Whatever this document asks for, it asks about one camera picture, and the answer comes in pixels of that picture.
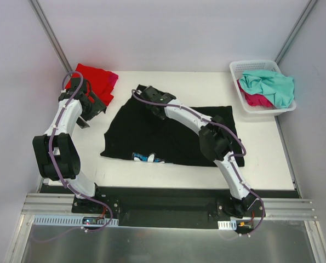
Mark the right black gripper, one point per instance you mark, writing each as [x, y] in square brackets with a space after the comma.
[157, 110]

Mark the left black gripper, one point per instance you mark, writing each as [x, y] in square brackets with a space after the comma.
[97, 104]

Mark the black daisy t-shirt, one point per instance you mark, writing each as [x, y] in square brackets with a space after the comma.
[136, 134]

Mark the red t-shirt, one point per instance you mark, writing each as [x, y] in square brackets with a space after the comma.
[98, 79]

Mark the pink t-shirt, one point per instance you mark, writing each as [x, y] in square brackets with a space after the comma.
[112, 79]

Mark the white plastic basket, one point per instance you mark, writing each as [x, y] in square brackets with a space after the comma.
[237, 68]

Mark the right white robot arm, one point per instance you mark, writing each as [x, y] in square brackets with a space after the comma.
[217, 143]

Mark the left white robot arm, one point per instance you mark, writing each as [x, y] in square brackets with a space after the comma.
[56, 155]

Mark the magenta t-shirt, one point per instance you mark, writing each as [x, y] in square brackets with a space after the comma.
[257, 100]

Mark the teal t-shirt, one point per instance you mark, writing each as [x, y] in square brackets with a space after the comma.
[276, 87]

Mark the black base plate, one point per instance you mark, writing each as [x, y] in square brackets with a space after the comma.
[169, 207]

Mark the left white cable duct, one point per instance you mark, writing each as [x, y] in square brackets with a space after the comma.
[58, 220]

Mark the white cable duct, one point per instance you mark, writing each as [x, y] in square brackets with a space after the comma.
[58, 220]
[227, 225]

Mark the left aluminium frame post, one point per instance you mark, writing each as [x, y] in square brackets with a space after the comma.
[46, 26]

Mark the aluminium frame post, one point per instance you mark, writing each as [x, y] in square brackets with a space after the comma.
[46, 26]
[305, 14]

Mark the right white cable duct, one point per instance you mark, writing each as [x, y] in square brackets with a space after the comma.
[227, 225]

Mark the right aluminium frame post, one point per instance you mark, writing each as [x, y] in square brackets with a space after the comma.
[305, 14]

